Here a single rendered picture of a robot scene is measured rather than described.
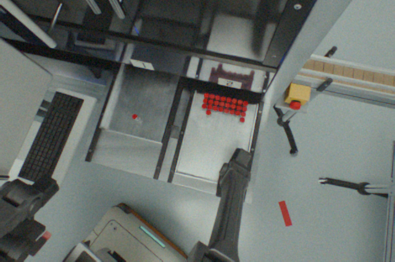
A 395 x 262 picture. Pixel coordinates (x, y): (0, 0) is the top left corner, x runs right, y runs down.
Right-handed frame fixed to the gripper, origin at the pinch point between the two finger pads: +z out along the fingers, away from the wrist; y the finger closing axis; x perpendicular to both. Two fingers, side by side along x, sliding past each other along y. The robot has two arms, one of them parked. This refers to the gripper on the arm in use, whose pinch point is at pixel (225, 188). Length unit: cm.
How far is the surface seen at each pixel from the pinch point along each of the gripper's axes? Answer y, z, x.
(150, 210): -9, 94, 42
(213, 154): 11.7, 0.4, 7.2
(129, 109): 22, -1, 45
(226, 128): 22.9, -1.6, 4.4
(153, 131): 15.2, -0.1, 33.0
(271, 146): 52, 83, -30
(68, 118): 14, 6, 73
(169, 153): 8.1, 1.1, 24.3
